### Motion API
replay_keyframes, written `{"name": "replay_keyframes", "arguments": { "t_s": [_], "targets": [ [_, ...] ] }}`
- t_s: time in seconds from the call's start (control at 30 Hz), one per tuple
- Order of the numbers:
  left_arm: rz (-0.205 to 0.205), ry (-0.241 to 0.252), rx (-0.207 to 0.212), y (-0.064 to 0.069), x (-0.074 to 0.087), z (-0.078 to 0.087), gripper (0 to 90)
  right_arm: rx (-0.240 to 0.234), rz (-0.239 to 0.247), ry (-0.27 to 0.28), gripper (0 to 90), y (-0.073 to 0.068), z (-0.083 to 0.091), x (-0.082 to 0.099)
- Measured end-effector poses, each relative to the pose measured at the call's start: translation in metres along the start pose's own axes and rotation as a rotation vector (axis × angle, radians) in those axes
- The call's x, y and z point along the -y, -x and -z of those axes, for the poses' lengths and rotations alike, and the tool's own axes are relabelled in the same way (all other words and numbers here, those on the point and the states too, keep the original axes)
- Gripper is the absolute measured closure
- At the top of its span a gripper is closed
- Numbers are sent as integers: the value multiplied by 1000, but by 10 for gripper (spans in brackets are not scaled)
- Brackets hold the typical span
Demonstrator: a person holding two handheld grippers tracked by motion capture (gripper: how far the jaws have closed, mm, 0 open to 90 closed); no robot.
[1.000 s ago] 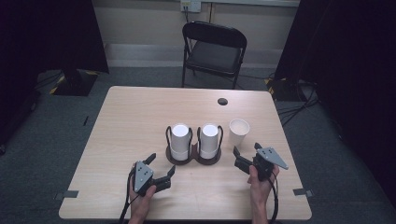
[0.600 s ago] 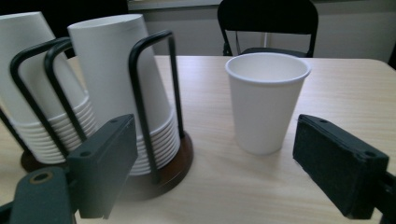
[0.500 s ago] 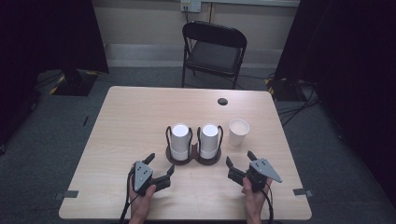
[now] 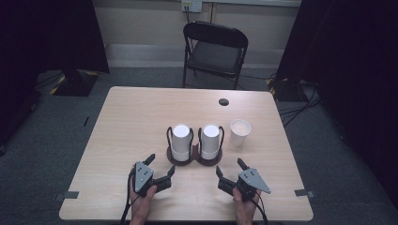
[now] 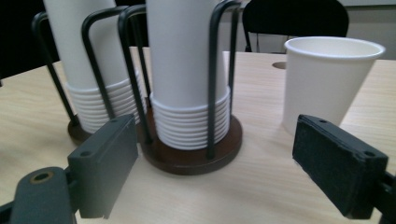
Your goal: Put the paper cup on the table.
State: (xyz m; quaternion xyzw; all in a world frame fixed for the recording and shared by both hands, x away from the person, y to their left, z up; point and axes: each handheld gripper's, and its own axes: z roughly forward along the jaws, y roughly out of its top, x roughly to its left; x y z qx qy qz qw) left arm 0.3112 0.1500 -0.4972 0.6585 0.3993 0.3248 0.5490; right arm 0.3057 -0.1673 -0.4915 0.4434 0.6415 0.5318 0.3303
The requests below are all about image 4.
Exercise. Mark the small black floor strip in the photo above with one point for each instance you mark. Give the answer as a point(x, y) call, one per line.
point(86, 121)

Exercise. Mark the grey tape piece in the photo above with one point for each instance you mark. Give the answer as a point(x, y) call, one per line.
point(304, 193)
point(67, 195)

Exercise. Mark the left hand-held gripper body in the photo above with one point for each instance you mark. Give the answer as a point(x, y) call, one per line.
point(143, 176)

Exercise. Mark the single white paper cup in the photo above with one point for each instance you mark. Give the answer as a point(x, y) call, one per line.
point(240, 132)

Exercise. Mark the stack of white paper cups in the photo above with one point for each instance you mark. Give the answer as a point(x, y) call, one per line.
point(210, 140)
point(180, 140)

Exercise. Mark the person's right hand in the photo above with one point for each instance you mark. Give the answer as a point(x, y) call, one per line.
point(245, 207)

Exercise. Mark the black folding chair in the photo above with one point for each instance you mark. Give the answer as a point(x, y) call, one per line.
point(216, 56)

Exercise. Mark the black curtain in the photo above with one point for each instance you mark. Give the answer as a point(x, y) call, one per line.
point(350, 78)
point(40, 40)

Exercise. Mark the person's left hand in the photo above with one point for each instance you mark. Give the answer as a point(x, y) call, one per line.
point(142, 204)

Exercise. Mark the white wall socket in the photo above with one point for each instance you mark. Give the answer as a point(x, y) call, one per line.
point(191, 5)

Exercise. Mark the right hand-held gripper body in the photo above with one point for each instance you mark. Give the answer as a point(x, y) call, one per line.
point(252, 181)

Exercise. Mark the black stand base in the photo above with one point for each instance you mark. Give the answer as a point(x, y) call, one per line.
point(76, 84)
point(283, 90)

